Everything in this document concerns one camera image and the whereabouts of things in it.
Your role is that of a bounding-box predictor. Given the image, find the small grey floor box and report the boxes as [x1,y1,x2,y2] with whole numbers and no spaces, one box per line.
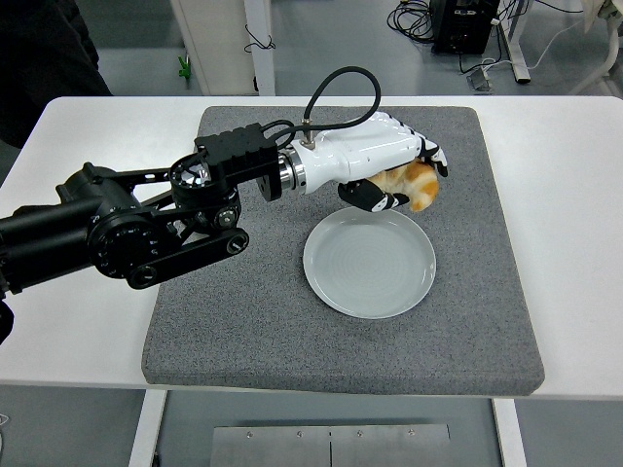
[466,67,495,93]

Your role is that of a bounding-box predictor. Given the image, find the person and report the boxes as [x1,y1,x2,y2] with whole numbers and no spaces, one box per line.
[0,0,116,150]

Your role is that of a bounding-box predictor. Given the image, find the black computer box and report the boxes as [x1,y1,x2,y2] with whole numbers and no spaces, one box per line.
[431,0,502,55]

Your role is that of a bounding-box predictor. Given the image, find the grey round plate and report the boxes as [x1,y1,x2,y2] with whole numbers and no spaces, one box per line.
[302,208,438,320]

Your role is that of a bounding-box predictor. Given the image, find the grey metal plate with screws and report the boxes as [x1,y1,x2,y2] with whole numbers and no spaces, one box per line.
[209,423,453,467]

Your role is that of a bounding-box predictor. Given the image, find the grey felt mat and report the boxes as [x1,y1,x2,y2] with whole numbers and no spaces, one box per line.
[140,105,546,398]

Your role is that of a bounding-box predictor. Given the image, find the black cable bundle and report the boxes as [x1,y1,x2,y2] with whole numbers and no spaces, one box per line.
[386,0,437,45]

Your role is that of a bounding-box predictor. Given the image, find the white table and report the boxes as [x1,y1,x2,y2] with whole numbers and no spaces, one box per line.
[0,95,623,467]

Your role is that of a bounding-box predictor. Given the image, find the thin black cable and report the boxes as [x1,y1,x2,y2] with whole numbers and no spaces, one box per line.
[244,23,277,54]

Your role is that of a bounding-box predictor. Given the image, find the white chair base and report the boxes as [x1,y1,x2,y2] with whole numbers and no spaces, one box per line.
[567,0,623,97]

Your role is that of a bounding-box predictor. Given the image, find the white cabinet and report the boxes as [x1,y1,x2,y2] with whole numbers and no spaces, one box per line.
[172,0,277,97]

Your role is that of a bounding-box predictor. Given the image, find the white desk leg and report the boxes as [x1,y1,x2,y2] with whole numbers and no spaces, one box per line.
[495,0,531,84]

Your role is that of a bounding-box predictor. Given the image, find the white cable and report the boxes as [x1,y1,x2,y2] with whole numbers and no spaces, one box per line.
[481,9,593,74]

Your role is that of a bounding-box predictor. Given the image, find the golden croissant bread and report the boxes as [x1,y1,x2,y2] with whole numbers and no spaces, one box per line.
[367,162,441,213]

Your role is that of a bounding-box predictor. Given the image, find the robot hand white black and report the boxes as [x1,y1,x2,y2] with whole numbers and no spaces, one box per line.
[291,110,452,214]

